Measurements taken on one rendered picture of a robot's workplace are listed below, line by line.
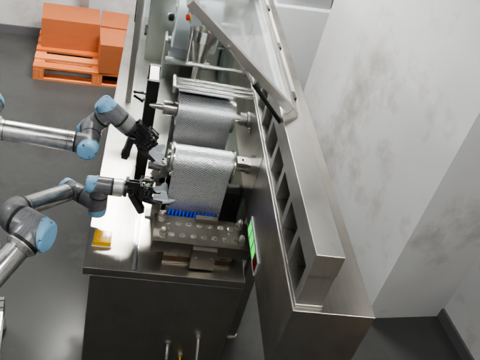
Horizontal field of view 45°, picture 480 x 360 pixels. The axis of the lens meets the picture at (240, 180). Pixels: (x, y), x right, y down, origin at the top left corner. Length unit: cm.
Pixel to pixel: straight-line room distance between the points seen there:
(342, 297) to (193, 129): 110
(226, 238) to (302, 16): 323
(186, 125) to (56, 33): 312
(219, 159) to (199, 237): 33
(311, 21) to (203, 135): 299
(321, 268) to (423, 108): 188
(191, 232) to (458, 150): 141
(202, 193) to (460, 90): 141
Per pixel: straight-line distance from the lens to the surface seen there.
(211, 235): 239
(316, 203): 168
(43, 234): 209
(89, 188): 238
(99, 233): 247
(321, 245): 155
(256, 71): 195
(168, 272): 239
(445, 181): 314
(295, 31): 534
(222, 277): 242
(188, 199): 243
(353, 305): 175
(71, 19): 545
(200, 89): 248
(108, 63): 516
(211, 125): 250
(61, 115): 483
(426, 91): 330
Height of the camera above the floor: 265
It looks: 37 degrees down
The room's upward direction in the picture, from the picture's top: 16 degrees clockwise
